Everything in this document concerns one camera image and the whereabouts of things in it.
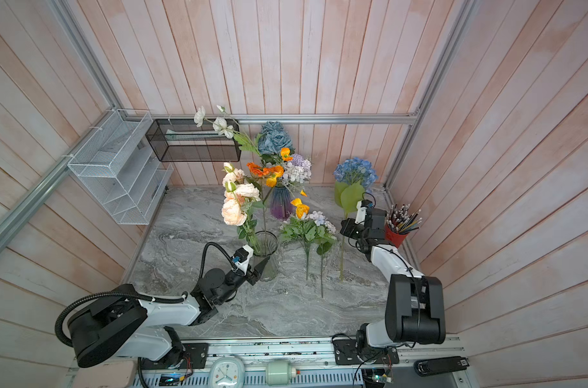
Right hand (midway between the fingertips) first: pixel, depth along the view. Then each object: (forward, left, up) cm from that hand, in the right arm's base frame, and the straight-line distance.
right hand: (343, 219), depth 92 cm
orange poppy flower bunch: (-11, +17, +18) cm, 27 cm away
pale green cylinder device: (-50, +22, -4) cm, 55 cm away
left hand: (-17, +30, +2) cm, 34 cm away
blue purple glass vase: (+11, +25, -6) cm, 28 cm away
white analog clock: (-50, +38, -9) cm, 63 cm away
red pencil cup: (-5, -21, -6) cm, 22 cm away
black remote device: (-47, -20, -7) cm, 51 cm away
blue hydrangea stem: (+15, -4, +8) cm, 17 cm away
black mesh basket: (+33, +69, +13) cm, 77 cm away
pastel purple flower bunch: (+8, +18, +18) cm, 26 cm away
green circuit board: (-49, -6, -14) cm, 51 cm away
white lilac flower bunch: (-2, +12, -4) cm, 13 cm away
